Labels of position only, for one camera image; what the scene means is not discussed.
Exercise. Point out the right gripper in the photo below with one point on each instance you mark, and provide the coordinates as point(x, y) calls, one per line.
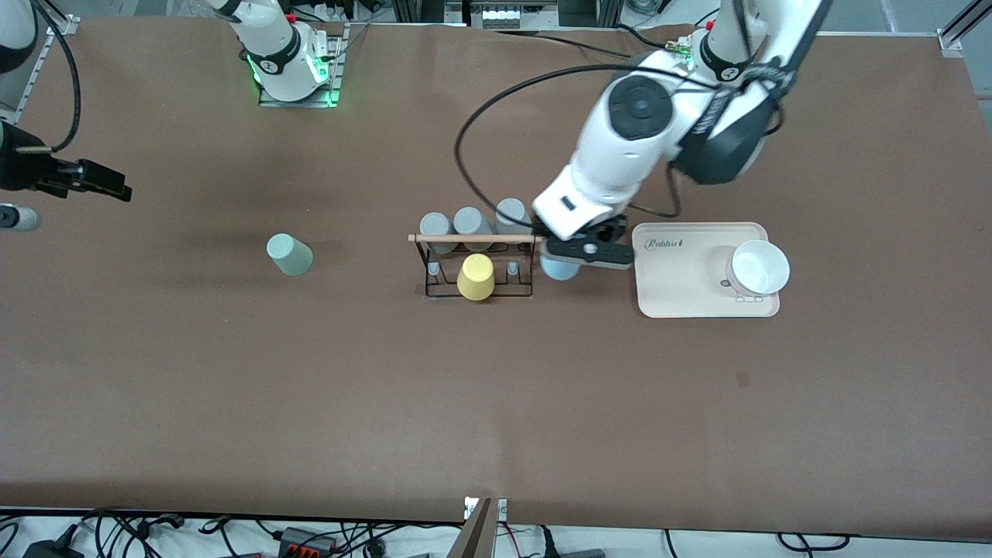
point(22, 167)

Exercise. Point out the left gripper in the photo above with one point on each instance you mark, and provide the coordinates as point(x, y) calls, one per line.
point(612, 227)

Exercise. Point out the light blue cup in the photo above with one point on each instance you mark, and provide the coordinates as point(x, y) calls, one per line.
point(559, 271)

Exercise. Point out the pale green cup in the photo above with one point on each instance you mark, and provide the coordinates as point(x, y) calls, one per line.
point(291, 256)

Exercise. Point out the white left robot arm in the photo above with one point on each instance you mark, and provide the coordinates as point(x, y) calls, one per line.
point(635, 116)

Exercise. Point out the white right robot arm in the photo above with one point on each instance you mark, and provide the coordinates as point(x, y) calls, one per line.
point(271, 39)

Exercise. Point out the grey cup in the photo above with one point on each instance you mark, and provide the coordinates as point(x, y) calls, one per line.
point(510, 211)
point(435, 225)
point(470, 221)

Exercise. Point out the beige plastic tray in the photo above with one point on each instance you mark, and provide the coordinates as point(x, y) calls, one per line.
point(682, 302)

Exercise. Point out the yellow cup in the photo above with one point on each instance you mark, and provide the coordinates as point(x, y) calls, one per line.
point(475, 279)

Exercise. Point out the white bowl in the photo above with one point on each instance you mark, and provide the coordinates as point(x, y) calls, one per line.
point(759, 267)

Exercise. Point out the grey power strip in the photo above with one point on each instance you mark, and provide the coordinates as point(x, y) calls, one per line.
point(501, 17)

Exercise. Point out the black plug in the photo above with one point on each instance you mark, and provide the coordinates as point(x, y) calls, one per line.
point(573, 553)

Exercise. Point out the black power adapter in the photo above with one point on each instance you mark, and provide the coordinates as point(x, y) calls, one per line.
point(54, 549)

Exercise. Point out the grey orange connector box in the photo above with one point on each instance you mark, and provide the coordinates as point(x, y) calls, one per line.
point(306, 540)

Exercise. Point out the aluminium frame rail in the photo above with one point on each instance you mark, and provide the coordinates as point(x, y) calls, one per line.
point(35, 66)

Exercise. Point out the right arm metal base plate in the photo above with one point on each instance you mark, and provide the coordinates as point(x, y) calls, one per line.
point(335, 77)

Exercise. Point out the camera mount post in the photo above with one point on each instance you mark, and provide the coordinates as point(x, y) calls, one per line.
point(480, 531)

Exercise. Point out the aluminium corner bracket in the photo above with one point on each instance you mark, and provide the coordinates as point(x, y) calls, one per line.
point(957, 35)

